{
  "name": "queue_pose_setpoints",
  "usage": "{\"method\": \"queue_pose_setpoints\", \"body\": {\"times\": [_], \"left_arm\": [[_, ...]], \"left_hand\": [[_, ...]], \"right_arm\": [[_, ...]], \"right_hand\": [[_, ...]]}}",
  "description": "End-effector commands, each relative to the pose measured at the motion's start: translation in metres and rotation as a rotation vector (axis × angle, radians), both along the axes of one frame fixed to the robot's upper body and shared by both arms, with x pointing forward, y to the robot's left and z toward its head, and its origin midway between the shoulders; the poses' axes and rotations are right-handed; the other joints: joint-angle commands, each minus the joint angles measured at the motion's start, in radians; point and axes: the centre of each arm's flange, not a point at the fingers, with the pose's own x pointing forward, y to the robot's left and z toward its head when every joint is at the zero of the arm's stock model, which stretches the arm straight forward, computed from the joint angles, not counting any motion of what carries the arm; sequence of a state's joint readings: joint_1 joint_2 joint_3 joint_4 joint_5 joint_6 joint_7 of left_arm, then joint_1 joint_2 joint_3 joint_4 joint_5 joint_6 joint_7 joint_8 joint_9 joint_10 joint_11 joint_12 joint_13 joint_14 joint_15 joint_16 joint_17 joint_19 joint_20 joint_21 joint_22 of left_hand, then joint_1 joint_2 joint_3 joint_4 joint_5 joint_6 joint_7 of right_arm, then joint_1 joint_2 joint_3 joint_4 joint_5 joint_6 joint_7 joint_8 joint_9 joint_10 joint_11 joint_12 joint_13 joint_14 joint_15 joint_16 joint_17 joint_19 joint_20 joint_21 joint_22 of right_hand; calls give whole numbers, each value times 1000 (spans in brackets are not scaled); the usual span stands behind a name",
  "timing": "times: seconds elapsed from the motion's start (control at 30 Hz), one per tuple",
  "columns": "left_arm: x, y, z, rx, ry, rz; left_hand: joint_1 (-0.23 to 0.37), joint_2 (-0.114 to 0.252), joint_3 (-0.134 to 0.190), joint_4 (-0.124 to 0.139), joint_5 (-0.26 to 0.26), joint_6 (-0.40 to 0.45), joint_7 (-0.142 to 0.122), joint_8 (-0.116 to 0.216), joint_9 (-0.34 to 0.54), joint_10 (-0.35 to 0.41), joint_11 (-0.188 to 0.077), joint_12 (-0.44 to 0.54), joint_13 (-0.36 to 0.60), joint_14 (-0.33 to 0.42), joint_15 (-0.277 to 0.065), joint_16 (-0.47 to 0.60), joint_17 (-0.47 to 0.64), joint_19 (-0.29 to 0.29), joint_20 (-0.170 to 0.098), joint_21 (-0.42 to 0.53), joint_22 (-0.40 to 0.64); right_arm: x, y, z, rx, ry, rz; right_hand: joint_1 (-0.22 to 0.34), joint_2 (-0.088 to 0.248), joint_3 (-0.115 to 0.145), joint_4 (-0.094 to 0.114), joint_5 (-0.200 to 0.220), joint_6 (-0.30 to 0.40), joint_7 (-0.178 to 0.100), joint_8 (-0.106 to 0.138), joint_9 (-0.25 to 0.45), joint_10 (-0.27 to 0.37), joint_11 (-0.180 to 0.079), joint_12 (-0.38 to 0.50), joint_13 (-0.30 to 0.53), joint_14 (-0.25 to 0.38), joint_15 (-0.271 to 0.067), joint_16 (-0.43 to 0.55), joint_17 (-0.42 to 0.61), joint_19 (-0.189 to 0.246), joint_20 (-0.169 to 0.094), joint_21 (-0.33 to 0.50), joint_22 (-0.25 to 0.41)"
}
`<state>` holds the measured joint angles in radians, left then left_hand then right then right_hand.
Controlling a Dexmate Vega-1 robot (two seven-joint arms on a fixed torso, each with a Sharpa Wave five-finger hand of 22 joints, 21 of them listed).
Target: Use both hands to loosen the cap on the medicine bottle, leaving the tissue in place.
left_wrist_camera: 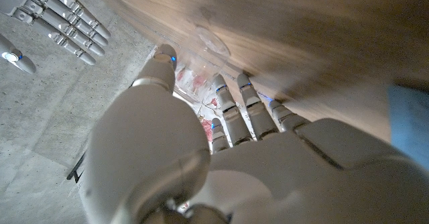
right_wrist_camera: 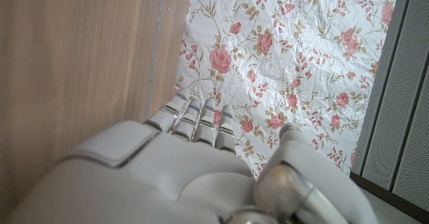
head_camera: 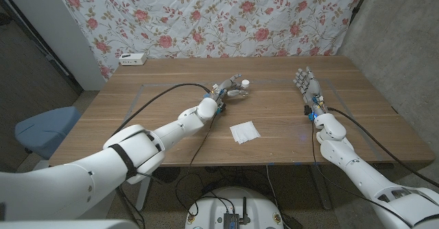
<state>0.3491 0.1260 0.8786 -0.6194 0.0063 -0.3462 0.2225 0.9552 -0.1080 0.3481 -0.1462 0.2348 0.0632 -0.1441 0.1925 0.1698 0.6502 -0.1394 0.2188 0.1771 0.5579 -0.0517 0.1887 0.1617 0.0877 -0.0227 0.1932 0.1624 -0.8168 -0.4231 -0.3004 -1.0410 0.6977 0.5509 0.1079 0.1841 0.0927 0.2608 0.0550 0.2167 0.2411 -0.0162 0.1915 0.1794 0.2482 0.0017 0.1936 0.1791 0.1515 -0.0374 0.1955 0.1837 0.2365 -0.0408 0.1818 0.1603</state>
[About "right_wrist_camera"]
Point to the floral rose backdrop cloth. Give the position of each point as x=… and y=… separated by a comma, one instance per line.
x=285, y=49

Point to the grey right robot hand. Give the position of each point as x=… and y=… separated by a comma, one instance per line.
x=167, y=177

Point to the grey perforated panel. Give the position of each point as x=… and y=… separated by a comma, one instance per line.
x=402, y=116

